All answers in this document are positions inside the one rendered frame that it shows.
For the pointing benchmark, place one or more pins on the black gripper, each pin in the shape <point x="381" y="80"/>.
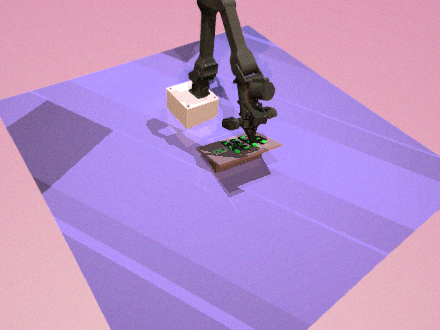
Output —
<point x="232" y="123"/>

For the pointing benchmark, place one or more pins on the grey switch panel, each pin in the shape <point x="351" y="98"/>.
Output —
<point x="237" y="150"/>

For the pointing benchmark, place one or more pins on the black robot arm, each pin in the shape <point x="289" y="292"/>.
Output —
<point x="242" y="60"/>

